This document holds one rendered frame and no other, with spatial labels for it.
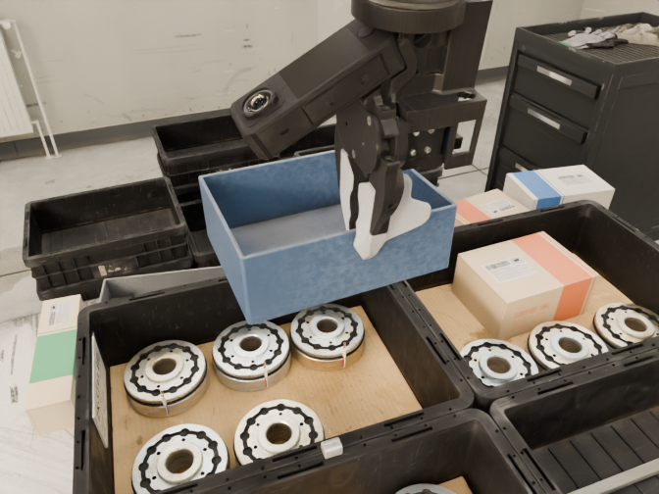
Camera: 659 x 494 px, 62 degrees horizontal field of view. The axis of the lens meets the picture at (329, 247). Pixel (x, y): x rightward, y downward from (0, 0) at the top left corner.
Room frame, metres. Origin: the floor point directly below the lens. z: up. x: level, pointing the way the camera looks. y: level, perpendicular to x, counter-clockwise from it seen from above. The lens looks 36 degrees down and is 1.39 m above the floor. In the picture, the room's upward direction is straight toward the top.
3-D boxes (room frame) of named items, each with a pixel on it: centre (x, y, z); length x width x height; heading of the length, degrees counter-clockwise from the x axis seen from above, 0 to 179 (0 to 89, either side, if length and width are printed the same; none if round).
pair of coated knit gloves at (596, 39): (1.92, -0.88, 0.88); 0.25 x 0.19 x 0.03; 113
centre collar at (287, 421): (0.37, 0.06, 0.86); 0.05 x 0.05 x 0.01
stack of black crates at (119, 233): (1.25, 0.62, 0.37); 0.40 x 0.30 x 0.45; 113
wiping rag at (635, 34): (1.99, -1.10, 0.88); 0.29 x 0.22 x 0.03; 113
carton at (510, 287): (0.63, -0.29, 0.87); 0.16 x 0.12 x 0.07; 112
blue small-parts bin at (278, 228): (0.44, 0.01, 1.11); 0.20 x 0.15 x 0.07; 114
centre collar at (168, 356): (0.47, 0.21, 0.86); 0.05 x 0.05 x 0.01
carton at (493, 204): (0.99, -0.34, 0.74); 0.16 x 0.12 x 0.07; 118
